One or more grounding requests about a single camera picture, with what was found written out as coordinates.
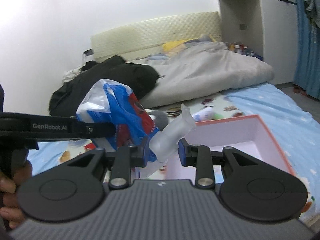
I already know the pink cardboard box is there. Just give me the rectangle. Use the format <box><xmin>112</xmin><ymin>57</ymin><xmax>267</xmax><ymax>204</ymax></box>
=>
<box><xmin>166</xmin><ymin>114</ymin><xmax>297</xmax><ymax>181</ymax></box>

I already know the food print mat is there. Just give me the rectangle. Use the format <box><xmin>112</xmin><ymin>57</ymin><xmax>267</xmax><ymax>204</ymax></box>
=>
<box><xmin>37</xmin><ymin>94</ymin><xmax>316</xmax><ymax>228</ymax></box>

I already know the black jacket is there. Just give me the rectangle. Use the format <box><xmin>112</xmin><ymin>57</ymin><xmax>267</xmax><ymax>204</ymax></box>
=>
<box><xmin>49</xmin><ymin>55</ymin><xmax>162</xmax><ymax>118</ymax></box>

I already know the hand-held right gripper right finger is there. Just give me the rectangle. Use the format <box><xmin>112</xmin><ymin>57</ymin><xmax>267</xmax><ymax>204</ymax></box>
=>
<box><xmin>177</xmin><ymin>138</ymin><xmax>266</xmax><ymax>189</ymax></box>

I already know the grey duvet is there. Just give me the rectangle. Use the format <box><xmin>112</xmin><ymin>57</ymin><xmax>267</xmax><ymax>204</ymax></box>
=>
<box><xmin>142</xmin><ymin>41</ymin><xmax>274</xmax><ymax>109</ymax></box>

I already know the yellow pillow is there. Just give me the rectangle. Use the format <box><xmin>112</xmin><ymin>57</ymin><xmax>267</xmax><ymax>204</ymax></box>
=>
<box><xmin>162</xmin><ymin>39</ymin><xmax>201</xmax><ymax>53</ymax></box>

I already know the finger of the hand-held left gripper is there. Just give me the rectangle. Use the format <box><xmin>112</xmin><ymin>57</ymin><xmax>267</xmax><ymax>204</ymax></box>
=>
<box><xmin>86</xmin><ymin>122</ymin><xmax>117</xmax><ymax>139</ymax></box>

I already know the hanging grey garment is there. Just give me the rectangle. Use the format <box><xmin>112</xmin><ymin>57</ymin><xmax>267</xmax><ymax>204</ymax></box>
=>
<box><xmin>303</xmin><ymin>0</ymin><xmax>320</xmax><ymax>28</ymax></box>

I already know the person's left hand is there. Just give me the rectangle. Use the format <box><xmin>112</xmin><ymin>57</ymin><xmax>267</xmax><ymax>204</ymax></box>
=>
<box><xmin>0</xmin><ymin>160</ymin><xmax>33</xmax><ymax>230</ymax></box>

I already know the black charger with cable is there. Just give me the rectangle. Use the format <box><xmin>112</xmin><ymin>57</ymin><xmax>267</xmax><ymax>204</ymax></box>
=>
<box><xmin>82</xmin><ymin>49</ymin><xmax>94</xmax><ymax>63</ymax></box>

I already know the blue red plastic bag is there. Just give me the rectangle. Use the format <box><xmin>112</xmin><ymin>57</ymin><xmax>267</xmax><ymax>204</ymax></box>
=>
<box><xmin>76</xmin><ymin>79</ymin><xmax>166</xmax><ymax>178</ymax></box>

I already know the white patterned cloth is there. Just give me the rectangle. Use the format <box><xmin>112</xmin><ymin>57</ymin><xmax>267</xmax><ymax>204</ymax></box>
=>
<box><xmin>61</xmin><ymin>66</ymin><xmax>83</xmax><ymax>83</ymax></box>

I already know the grey white penguin plush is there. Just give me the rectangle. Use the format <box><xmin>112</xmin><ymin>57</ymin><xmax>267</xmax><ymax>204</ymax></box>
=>
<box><xmin>149</xmin><ymin>110</ymin><xmax>168</xmax><ymax>131</ymax></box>

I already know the cream quilted headboard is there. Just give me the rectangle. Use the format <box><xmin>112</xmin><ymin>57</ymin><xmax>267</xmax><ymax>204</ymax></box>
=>
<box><xmin>90</xmin><ymin>11</ymin><xmax>222</xmax><ymax>63</ymax></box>

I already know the translucent frosted plastic bag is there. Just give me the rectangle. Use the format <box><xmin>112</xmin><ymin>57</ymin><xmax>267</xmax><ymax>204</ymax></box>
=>
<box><xmin>149</xmin><ymin>103</ymin><xmax>197</xmax><ymax>163</ymax></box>

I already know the blue curtain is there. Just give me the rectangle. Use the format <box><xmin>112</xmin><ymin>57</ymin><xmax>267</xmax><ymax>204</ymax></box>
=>
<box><xmin>292</xmin><ymin>0</ymin><xmax>320</xmax><ymax>97</ymax></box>

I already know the row of small bottles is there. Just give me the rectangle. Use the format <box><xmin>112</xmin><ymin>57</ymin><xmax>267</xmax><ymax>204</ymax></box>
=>
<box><xmin>226</xmin><ymin>41</ymin><xmax>263</xmax><ymax>59</ymax></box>

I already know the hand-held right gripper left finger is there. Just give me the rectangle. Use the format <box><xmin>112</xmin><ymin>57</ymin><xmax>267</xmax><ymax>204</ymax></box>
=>
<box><xmin>59</xmin><ymin>137</ymin><xmax>150</xmax><ymax>190</ymax></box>

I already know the white cabinet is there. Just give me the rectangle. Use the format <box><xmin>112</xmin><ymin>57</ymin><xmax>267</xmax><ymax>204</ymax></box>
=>
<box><xmin>215</xmin><ymin>0</ymin><xmax>300</xmax><ymax>85</ymax></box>

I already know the white bottle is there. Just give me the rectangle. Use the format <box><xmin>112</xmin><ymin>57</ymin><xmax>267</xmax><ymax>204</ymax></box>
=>
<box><xmin>192</xmin><ymin>106</ymin><xmax>216</xmax><ymax>121</ymax></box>

